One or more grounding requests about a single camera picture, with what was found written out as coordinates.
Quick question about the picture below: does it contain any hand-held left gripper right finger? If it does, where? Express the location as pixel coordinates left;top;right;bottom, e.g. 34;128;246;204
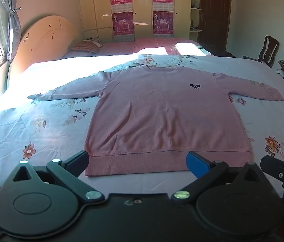
171;151;270;203

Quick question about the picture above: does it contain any cream corner shelf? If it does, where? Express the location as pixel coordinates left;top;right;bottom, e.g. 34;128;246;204
190;0;203;40

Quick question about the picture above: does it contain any dark wooden door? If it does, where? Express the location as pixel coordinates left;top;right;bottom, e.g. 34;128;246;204
199;0;233;56

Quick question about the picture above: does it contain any cream wardrobe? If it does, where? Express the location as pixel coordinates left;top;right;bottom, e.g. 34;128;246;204
77;0;191;43

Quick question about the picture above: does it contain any pink bed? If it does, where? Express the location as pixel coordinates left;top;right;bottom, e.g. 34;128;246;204
63;38;214;59

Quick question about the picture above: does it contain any patterned curtain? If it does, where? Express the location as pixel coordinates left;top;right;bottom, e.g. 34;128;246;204
0;0;22;65

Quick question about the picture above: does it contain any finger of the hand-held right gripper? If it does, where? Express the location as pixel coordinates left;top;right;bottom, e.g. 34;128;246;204
260;155;284;204

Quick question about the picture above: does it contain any cream wooden headboard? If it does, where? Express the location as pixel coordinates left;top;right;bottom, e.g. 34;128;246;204
8;15;82;81

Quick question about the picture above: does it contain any floral pillow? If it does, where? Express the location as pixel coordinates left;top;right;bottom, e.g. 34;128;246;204
89;37;105;48

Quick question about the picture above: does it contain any floral bedsheet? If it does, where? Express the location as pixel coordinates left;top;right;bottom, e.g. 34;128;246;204
0;54;284;207

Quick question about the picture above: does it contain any dark wooden chair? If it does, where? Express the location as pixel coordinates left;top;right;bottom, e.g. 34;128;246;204
243;36;280;68

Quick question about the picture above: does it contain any striped pillow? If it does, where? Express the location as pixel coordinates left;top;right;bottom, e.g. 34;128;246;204
70;41;100;54

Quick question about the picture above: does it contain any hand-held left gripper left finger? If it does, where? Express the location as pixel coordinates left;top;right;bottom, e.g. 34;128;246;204
11;150;105;204

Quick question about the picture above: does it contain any pink sweater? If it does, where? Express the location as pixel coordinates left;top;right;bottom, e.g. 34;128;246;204
27;66;284;177

